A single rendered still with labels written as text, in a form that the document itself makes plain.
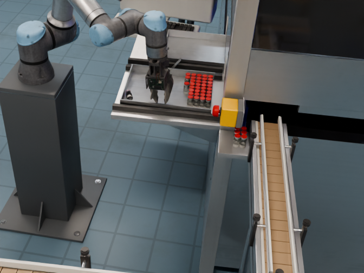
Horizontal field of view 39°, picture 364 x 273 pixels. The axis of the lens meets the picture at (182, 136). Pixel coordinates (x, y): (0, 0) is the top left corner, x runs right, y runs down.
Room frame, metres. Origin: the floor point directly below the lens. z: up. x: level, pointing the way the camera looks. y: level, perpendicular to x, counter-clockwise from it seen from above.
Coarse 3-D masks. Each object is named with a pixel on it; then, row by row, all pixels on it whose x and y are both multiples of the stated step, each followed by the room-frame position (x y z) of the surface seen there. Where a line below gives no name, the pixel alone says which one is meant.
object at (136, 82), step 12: (132, 72) 1.79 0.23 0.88; (144, 72) 1.80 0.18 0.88; (180, 72) 1.79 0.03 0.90; (192, 72) 1.79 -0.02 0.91; (204, 72) 1.79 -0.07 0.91; (132, 84) 1.70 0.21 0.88; (144, 84) 1.71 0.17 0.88; (180, 84) 1.73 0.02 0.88; (144, 96) 1.62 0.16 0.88; (180, 96) 1.65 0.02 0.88; (168, 108) 1.54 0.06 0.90; (180, 108) 1.53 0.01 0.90; (192, 108) 1.53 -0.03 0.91; (204, 108) 1.53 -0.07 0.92
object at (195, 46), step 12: (168, 36) 2.13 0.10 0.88; (180, 36) 2.13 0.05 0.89; (192, 36) 2.13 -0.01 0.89; (204, 36) 2.13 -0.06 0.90; (216, 36) 2.13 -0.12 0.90; (180, 48) 2.03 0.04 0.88; (192, 48) 2.04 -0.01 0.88; (204, 48) 2.04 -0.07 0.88; (216, 48) 2.05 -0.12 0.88; (192, 60) 1.87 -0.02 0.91; (204, 60) 1.94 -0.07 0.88; (216, 60) 1.95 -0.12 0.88
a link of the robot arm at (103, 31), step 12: (72, 0) 1.61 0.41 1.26; (84, 0) 1.60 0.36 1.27; (84, 12) 1.57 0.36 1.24; (96, 12) 1.57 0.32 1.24; (96, 24) 1.53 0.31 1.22; (108, 24) 1.53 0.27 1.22; (120, 24) 1.56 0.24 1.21; (96, 36) 1.50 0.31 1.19; (108, 36) 1.50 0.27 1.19; (120, 36) 1.54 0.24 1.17
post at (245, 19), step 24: (240, 0) 1.46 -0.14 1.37; (240, 24) 1.46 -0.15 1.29; (240, 48) 1.46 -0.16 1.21; (240, 72) 1.46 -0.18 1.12; (240, 96) 1.46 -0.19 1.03; (216, 144) 1.52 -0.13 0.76; (216, 168) 1.46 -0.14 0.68; (216, 192) 1.46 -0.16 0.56; (216, 216) 1.46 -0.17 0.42; (216, 240) 1.46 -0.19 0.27
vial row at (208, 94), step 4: (208, 76) 1.74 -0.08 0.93; (212, 76) 1.74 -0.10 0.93; (208, 80) 1.71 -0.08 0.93; (212, 80) 1.71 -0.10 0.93; (208, 84) 1.68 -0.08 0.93; (208, 88) 1.65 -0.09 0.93; (208, 92) 1.62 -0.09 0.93; (208, 96) 1.59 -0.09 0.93; (208, 100) 1.57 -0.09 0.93; (208, 104) 1.57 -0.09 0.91; (208, 108) 1.57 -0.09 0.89
